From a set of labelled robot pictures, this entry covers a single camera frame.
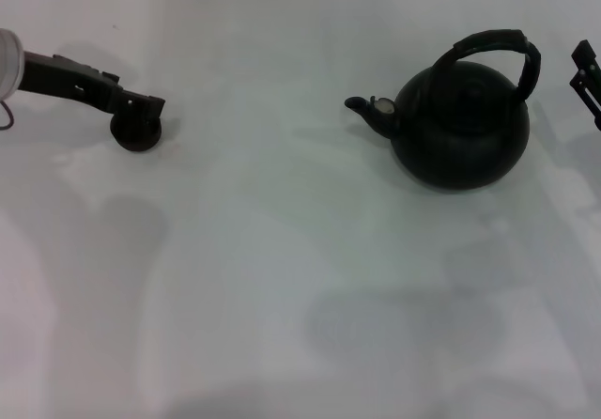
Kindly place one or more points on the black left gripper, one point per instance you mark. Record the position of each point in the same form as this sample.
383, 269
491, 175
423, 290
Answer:
66, 81

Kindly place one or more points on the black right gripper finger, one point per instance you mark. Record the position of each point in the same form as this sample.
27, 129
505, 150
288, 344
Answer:
589, 85

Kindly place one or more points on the small black teacup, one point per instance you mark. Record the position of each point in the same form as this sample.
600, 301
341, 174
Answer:
136, 138

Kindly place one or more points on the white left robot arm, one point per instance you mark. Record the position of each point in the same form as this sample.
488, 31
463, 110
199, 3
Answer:
8, 62

